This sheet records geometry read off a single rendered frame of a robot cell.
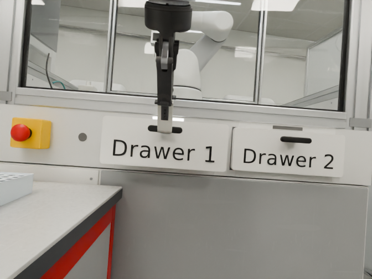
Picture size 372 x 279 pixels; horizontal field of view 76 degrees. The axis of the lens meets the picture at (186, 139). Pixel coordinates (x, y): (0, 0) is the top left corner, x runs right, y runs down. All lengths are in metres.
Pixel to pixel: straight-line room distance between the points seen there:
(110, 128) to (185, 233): 0.33
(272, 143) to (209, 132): 0.18
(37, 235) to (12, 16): 0.60
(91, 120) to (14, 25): 0.32
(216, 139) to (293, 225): 0.32
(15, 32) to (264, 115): 0.67
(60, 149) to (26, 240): 0.39
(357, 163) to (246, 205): 0.32
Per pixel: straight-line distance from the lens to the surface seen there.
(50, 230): 0.36
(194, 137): 0.55
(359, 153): 0.78
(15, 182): 0.51
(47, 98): 0.72
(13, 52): 0.78
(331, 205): 0.76
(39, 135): 0.66
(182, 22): 0.40
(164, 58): 0.38
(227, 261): 0.70
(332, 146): 0.72
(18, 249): 0.31
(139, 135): 0.55
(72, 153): 0.67
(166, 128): 0.49
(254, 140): 0.63
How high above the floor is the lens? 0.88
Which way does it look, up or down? 1 degrees up
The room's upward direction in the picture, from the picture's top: 4 degrees clockwise
